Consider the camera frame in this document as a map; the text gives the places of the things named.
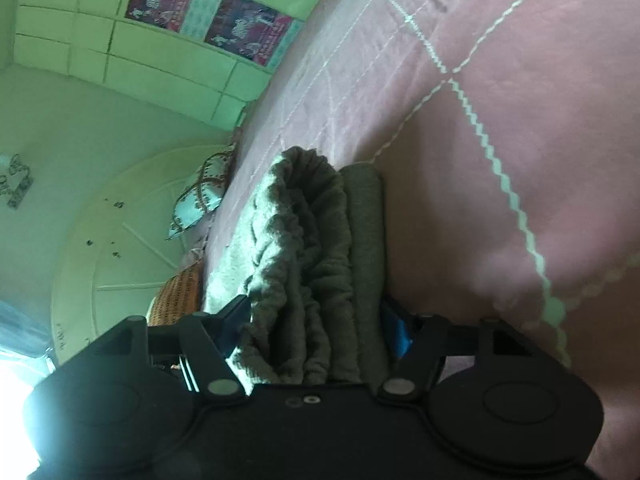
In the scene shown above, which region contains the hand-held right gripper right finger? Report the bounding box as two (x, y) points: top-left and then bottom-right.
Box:
(377, 297), (538, 406)

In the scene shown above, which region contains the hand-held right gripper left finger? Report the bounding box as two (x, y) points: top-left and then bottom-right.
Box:
(117, 295), (251, 406)

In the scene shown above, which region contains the grey-green towel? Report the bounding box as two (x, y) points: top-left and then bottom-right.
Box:
(205, 146), (401, 386)

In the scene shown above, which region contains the patterned white pillow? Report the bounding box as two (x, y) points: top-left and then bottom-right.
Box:
(167, 147), (238, 241)

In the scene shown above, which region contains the white round headboard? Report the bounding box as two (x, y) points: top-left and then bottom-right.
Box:
(50, 142), (236, 361)

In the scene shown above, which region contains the pink quilted blanket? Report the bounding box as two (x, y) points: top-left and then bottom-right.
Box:
(200, 0), (640, 480)

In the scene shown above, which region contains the white wardrobe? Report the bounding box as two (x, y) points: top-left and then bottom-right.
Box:
(12, 0), (341, 128)

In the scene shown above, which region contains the dark red wardrobe poster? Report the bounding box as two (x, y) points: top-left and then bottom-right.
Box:
(204, 0), (296, 68)
(125, 0), (198, 33)

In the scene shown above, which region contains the patterned wall decal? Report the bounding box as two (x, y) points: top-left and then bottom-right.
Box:
(0, 154), (32, 208)

